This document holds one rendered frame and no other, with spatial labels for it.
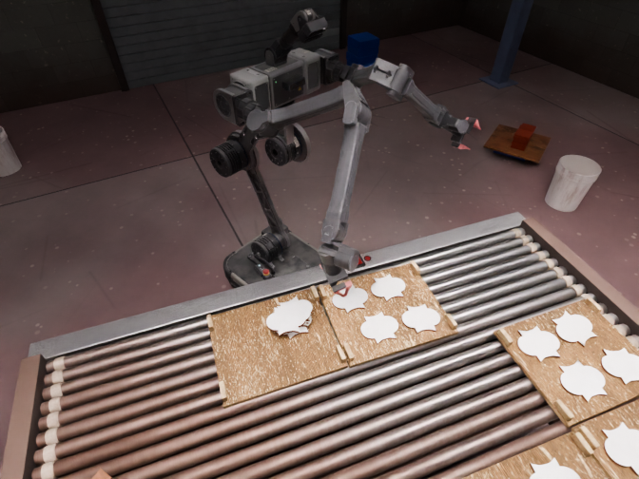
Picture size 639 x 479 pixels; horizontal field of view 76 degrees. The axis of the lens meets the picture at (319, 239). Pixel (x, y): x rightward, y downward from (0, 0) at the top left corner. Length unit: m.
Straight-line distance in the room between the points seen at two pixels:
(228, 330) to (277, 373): 0.25
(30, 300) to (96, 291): 0.41
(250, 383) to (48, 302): 2.10
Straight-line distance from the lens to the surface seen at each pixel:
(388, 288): 1.59
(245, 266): 2.64
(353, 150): 1.29
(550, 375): 1.56
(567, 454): 1.46
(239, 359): 1.43
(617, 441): 1.54
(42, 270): 3.51
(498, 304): 1.69
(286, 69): 1.77
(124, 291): 3.08
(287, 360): 1.41
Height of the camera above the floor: 2.16
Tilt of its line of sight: 44 degrees down
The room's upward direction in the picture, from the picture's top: straight up
